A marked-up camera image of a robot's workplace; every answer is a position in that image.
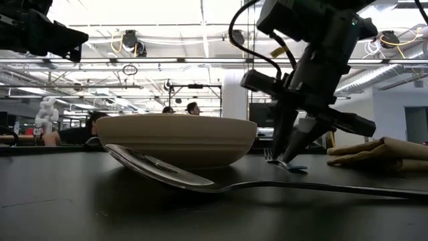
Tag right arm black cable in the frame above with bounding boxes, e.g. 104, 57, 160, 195
228, 0, 298, 80

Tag long ceiling light strip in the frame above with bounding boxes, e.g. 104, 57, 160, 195
0, 57, 428, 65

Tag grey door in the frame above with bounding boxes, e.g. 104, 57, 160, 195
404, 106, 428, 145

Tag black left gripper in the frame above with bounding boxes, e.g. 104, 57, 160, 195
0, 9, 90, 63

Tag folded tan cloth napkin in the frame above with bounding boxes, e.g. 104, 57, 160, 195
326, 136, 428, 173

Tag white robot figure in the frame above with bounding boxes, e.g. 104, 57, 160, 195
34, 96, 60, 137

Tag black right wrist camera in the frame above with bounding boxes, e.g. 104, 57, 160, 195
239, 68, 286, 98

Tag black table frame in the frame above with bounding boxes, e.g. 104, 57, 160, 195
0, 145, 330, 157

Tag yellow cable tag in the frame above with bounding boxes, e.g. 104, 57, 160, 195
270, 46, 289, 58

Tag fork with teal handle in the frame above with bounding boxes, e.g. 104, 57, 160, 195
263, 148, 309, 174

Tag black gantry frame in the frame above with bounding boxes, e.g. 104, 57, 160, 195
168, 83, 223, 117

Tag beige ceramic bowl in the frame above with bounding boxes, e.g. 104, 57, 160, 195
96, 112, 257, 169

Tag black ceiling cable reel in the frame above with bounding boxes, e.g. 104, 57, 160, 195
381, 30, 401, 50
230, 29, 246, 48
121, 29, 148, 58

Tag silver ventilation duct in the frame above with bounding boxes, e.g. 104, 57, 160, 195
336, 63, 428, 95

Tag black monitor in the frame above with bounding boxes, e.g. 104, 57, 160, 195
249, 102, 279, 129

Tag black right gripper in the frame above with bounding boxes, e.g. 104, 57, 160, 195
272, 59, 377, 162

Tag silver metal spoon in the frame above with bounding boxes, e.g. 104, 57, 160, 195
104, 143, 428, 202

